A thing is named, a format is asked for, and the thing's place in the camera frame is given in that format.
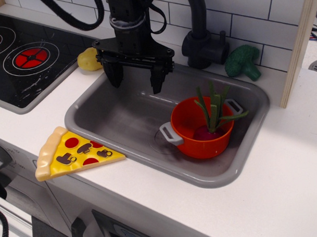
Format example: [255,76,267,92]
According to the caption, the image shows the white toy oven front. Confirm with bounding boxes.
[0,140,206,237]

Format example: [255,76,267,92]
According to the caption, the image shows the grey oven knob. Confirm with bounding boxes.
[0,147,12,169]

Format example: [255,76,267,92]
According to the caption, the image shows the grey plastic sink basin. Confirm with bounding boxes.
[65,64,270,188]

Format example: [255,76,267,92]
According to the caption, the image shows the light wooden side panel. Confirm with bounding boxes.
[280,0,317,109]

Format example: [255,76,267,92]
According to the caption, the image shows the toy pizza slice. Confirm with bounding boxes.
[35,127,125,181]

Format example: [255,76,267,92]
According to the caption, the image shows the green toy broccoli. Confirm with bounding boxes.
[225,45,261,82]

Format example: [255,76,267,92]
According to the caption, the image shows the dark grey toy faucet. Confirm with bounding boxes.
[182,0,230,69]

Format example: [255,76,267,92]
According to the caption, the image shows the yellow toy potato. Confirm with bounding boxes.
[77,47,103,71]

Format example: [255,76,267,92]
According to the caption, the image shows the purple toy beet green leaves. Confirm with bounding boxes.
[193,81,249,141]

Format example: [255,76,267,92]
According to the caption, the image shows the orange toy pot grey handles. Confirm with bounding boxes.
[159,97,235,159]

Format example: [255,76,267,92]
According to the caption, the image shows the black toy stove top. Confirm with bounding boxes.
[0,14,94,114]

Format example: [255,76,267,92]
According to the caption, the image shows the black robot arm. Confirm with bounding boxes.
[92,0,174,94]

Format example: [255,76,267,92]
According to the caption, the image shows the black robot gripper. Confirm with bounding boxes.
[92,17,174,94]

